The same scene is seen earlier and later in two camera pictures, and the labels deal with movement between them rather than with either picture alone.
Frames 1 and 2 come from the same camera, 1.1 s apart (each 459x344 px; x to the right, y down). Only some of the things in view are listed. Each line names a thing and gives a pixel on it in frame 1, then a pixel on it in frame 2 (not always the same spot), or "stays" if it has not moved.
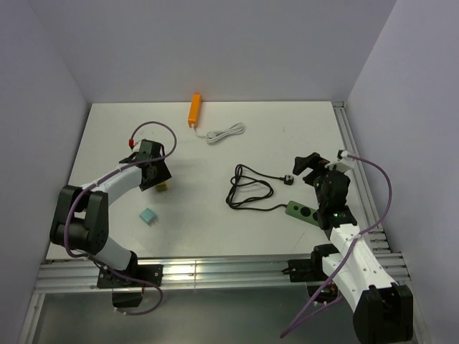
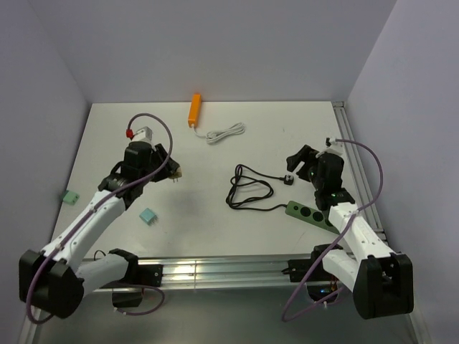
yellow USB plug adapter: x=163 y=187 -> x=177 y=174
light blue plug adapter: x=148 y=216 stays
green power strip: x=303 y=212 stays
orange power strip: x=194 y=110 stays
